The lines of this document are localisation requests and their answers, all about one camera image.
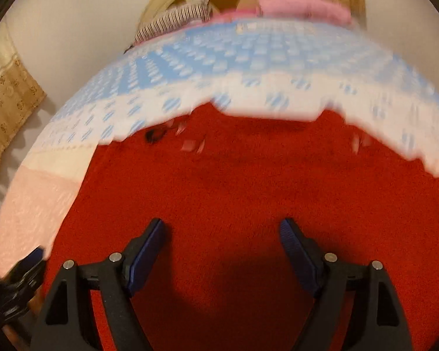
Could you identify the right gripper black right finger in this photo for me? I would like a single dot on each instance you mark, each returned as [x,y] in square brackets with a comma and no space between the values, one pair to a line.
[377,320]

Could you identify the red knitted sweater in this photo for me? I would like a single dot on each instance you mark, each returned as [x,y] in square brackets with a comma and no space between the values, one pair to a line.
[222,184]

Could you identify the beige side curtain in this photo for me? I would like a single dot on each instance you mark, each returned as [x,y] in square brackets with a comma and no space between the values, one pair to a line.
[20,94]

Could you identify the polka dot bed quilt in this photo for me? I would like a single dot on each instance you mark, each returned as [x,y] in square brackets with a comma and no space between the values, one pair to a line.
[256,67]

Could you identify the striped pillow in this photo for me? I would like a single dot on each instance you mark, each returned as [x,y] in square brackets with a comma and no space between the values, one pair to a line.
[173,19]

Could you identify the pink folded blanket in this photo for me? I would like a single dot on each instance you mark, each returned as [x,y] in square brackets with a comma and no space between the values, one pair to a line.
[313,10]

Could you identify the pink bed sheet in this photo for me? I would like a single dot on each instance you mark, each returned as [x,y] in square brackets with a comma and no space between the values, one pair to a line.
[232,15]

